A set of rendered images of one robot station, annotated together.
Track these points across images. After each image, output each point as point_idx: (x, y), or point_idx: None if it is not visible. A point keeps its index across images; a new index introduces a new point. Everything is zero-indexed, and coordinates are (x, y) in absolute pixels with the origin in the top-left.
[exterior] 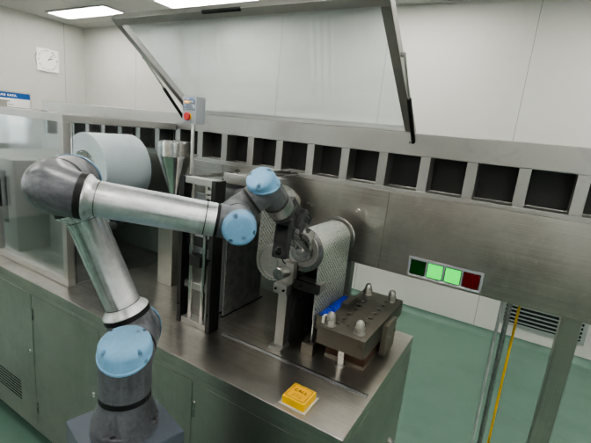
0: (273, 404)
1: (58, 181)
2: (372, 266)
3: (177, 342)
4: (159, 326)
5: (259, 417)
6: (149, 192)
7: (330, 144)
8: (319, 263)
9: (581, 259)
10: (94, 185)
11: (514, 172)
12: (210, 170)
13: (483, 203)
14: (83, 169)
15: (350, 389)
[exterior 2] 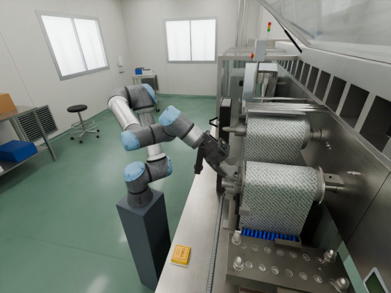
0: (172, 243)
1: (107, 97)
2: (342, 239)
3: (201, 184)
4: (164, 171)
5: None
6: (120, 109)
7: (361, 86)
8: (242, 193)
9: None
10: (113, 101)
11: None
12: (299, 93)
13: None
14: (133, 92)
15: (208, 287)
